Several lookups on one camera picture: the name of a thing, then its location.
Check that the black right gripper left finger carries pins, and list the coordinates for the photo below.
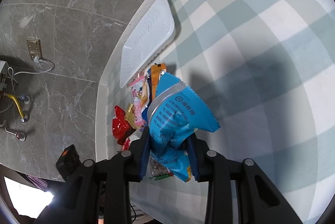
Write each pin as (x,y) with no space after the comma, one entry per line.
(100,184)

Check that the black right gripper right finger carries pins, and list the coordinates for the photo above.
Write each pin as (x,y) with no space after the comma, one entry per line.
(258,199)

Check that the red foil snack packet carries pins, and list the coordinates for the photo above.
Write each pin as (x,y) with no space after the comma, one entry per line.
(121,129)

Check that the orange snack packet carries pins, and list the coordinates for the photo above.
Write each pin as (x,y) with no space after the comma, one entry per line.
(156,71)

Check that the white red snack packet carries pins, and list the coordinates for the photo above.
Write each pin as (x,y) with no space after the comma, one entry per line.
(133,137)

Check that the green edged nut packet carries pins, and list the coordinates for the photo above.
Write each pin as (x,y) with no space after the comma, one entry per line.
(157,171)

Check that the gold foil snack packet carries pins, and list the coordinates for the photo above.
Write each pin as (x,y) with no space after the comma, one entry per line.
(130,116)

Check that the pink cartoon snack packet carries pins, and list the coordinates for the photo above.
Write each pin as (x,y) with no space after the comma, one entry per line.
(136,90)

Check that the blue Tipo snack packet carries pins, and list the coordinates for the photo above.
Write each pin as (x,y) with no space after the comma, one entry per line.
(147,97)

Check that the checkered tablecloth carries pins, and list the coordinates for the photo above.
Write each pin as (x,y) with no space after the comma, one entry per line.
(266,70)

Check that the white plastic tray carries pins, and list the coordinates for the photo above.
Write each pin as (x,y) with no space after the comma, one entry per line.
(154,32)

